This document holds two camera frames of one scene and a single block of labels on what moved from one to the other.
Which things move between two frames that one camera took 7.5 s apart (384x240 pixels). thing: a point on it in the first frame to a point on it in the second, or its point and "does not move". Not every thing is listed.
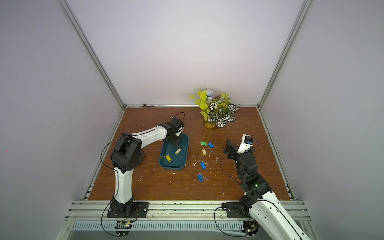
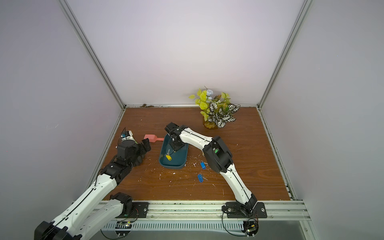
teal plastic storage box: x=173 y=157 does not move
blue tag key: x=203 y=165 does not move
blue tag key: x=200 y=177 does not move
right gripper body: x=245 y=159 to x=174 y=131
